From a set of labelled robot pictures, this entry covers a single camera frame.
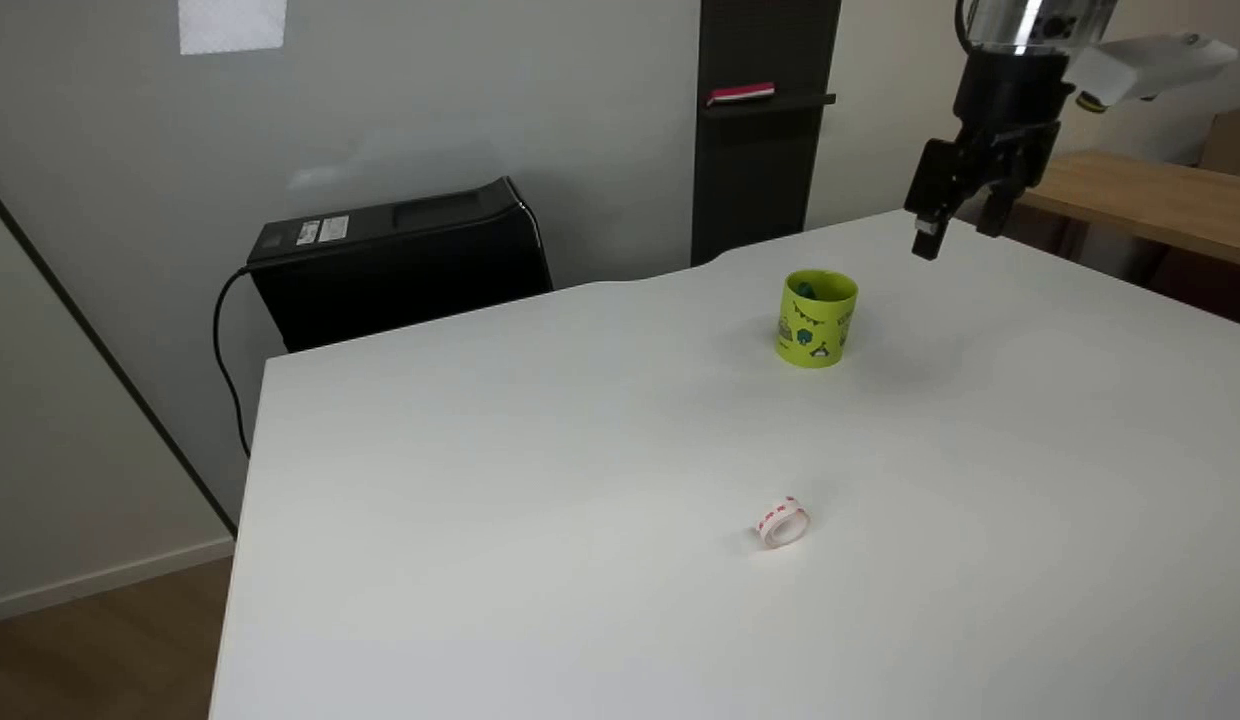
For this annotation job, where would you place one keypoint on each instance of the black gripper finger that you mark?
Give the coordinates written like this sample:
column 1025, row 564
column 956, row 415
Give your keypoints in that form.
column 1010, row 182
column 934, row 200

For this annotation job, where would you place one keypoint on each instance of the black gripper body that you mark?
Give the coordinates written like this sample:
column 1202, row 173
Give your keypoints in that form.
column 1007, row 94

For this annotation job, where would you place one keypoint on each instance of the green printed plastic cup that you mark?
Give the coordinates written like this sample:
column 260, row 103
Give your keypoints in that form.
column 818, row 325

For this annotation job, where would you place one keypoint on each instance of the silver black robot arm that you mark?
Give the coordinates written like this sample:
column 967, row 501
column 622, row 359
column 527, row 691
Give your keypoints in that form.
column 1035, row 23

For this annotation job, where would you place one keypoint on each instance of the small white red-printed bowl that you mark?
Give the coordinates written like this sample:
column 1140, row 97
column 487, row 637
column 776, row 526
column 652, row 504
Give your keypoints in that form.
column 780, row 523

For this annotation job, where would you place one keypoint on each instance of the wooden side table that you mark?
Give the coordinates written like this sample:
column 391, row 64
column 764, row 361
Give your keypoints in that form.
column 1166, row 205

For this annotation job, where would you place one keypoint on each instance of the black tall shelf column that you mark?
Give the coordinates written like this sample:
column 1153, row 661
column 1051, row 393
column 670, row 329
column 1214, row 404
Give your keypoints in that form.
column 762, row 166

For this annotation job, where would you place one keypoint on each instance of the pink flat item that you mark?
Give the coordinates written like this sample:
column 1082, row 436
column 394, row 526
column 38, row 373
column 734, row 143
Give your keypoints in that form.
column 741, row 94

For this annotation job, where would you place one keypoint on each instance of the brown cardboard box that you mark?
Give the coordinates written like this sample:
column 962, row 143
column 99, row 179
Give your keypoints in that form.
column 1237, row 144

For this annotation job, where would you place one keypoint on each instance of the black box appliance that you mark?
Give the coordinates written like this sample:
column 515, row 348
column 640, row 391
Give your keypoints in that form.
column 407, row 264

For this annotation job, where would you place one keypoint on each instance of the white paper sheet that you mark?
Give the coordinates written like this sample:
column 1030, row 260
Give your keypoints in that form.
column 229, row 25

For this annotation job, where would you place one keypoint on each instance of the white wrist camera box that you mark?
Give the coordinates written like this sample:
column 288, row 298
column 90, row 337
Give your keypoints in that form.
column 1153, row 64

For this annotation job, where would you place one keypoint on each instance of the black diagonal wall strip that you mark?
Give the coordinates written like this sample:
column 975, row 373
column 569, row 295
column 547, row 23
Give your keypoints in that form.
column 100, row 353

